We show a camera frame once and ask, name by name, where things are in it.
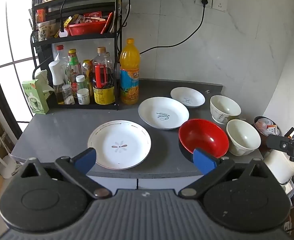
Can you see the white appliance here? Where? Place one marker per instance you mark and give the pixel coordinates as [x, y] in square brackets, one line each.
[280, 165]

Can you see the yellow cap oil bottle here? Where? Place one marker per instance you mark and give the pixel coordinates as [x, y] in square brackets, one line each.
[86, 70]

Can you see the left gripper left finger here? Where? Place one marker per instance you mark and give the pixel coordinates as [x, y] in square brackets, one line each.
[75, 171]

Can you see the red plastic basket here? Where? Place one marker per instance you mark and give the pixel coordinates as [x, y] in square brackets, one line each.
[86, 28]

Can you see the round tin with packets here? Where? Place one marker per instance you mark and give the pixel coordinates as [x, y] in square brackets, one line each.
[265, 127]

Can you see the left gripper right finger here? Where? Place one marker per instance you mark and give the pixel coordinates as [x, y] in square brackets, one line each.
[214, 170]

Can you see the white bowl grey pattern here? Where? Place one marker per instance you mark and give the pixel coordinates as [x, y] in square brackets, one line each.
[223, 109]

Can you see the white spray oil bottle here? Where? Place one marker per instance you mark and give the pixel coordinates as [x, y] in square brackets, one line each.
[57, 80]

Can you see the orange juice bottle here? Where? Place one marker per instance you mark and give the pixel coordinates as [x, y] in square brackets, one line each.
[129, 73]

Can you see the white wall socket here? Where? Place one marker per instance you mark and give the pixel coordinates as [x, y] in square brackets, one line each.
[220, 5]

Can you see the green tissue box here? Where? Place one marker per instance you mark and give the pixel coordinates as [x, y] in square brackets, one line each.
[35, 96]

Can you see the white plate Bakery print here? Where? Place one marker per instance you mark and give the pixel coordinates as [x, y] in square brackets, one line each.
[187, 96]

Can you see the white bowl plain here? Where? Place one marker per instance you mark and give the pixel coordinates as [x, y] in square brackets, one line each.
[243, 137]

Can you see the white plate flower motif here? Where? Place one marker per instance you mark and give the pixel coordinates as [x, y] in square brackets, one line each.
[120, 144]

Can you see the small white lid jar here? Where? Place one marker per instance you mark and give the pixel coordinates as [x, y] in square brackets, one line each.
[67, 95]

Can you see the green label sauce bottle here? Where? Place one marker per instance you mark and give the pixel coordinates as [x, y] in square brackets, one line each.
[73, 70]

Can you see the white plate Sweet print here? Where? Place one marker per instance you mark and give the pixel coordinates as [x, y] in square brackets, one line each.
[163, 113]

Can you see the red cap clear bottle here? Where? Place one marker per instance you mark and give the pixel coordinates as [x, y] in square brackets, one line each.
[62, 56]

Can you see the black metal shelf rack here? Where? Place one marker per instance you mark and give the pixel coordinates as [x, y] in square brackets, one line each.
[91, 83]

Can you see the red bowl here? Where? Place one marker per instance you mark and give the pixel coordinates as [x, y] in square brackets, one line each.
[203, 134]

